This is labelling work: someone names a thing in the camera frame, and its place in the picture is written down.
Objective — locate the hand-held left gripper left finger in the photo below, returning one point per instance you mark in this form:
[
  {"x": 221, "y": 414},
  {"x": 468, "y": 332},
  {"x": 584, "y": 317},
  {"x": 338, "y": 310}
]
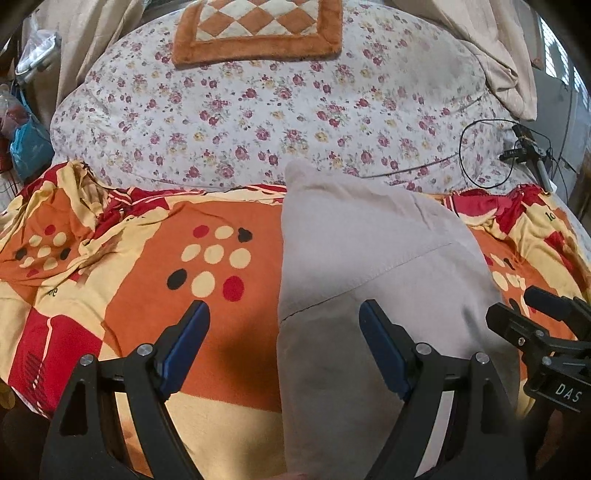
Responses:
[{"x": 185, "y": 345}]

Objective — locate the blue bag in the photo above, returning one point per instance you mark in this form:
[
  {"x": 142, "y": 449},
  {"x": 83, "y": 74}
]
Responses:
[{"x": 30, "y": 143}]

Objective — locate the beige garment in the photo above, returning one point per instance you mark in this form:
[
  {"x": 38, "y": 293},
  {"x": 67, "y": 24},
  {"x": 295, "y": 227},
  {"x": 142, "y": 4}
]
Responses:
[{"x": 346, "y": 240}]

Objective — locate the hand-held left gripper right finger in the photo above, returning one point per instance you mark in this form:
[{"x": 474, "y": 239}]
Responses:
[{"x": 382, "y": 344}]

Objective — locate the beige curtain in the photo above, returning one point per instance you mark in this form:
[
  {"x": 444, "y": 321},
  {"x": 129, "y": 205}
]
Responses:
[{"x": 87, "y": 41}]

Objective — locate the white floral duvet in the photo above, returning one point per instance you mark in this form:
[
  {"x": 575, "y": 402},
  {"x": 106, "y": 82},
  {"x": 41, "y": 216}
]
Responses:
[{"x": 258, "y": 106}]

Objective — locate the orange checkered plush mat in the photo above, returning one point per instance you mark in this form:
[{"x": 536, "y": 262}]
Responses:
[{"x": 258, "y": 48}]

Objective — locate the clear plastic bag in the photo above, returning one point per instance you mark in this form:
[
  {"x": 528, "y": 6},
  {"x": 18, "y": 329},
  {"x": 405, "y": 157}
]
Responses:
[{"x": 39, "y": 50}]

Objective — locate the orange red patterned blanket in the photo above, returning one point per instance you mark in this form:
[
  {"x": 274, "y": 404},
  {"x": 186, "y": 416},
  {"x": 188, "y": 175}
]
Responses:
[{"x": 138, "y": 277}]

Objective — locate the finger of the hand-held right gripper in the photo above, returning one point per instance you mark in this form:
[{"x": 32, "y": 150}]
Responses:
[
  {"x": 549, "y": 302},
  {"x": 510, "y": 325}
]

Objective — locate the small camera on tripod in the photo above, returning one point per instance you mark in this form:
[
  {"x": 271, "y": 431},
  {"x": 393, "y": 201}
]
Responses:
[{"x": 524, "y": 150}]

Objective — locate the beige draped cloth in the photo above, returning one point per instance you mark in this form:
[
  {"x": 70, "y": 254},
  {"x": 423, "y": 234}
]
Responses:
[{"x": 498, "y": 60}]

